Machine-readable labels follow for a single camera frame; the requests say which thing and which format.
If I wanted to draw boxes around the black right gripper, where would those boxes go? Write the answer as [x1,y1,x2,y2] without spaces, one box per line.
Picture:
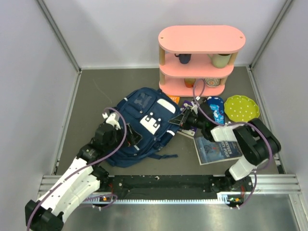
[169,107,205,130]

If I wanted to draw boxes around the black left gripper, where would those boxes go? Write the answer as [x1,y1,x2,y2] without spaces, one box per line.
[104,123,142,151]

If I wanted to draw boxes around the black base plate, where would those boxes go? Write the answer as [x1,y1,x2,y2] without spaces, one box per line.
[94,175,253,200]

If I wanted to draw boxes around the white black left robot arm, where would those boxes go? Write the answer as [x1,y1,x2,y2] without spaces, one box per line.
[25,113,142,231]

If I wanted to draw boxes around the dark blue mug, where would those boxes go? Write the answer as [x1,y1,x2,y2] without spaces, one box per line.
[174,54,192,64]

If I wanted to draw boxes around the orange Treehouse book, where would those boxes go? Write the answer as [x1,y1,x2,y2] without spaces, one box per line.
[168,95,180,104]

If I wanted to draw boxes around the navy blue backpack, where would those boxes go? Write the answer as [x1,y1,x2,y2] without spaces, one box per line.
[106,87,181,168]

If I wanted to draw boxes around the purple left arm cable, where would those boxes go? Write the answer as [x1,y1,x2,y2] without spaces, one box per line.
[26,106,128,229]

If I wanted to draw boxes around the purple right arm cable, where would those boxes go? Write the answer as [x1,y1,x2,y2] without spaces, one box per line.
[192,79,274,209]

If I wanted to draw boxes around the orange cup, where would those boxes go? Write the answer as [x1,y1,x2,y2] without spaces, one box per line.
[184,78,195,88]

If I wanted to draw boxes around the aluminium frame rail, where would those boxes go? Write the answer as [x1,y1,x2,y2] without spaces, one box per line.
[38,174,302,205]

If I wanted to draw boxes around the purple paperback book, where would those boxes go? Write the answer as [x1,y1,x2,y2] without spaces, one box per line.
[179,100,197,137]

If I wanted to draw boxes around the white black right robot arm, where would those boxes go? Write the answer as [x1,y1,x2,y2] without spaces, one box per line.
[169,103,281,191]

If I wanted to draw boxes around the pale green mug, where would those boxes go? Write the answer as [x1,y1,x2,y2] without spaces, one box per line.
[208,54,231,68]

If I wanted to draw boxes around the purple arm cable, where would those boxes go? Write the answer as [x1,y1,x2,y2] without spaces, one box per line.
[26,106,128,229]
[192,79,274,209]

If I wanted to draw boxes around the pink three-tier shelf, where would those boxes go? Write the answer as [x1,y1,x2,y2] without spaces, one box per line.
[158,25,246,97]

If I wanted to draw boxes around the patterned flower-shaped bowl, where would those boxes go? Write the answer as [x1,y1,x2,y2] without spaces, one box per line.
[204,78,221,88]

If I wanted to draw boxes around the blue dinosaur pencil case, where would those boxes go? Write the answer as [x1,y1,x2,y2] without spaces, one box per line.
[206,96,225,124]

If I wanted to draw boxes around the green polka dot plate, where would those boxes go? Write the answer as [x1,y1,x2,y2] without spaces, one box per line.
[224,95,260,122]

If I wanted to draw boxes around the Nineteen Eighty-Four book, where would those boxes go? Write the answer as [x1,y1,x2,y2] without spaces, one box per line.
[193,137,243,165]

